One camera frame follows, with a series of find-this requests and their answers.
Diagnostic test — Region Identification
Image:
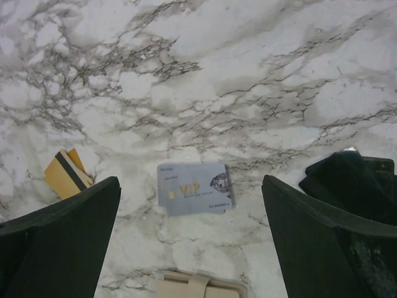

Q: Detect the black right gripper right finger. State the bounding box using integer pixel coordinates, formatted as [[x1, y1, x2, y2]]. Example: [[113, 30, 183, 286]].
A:
[[262, 175, 396, 297]]

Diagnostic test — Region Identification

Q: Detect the beige card holder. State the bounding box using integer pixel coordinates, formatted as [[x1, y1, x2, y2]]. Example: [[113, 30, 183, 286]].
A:
[[156, 271, 248, 298]]

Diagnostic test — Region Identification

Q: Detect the gold card stack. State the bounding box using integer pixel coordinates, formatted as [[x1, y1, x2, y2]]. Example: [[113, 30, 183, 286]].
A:
[[44, 148, 94, 199]]

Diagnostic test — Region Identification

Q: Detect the silver VIP card stack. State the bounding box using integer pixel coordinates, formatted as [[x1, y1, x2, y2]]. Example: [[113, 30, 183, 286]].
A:
[[157, 161, 234, 217]]

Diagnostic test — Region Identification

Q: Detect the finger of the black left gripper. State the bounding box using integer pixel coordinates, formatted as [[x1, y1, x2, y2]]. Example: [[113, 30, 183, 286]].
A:
[[299, 150, 396, 226]]

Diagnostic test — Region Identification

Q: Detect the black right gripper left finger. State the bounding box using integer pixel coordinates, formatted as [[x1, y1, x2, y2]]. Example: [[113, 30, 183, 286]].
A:
[[1, 176, 120, 297]]

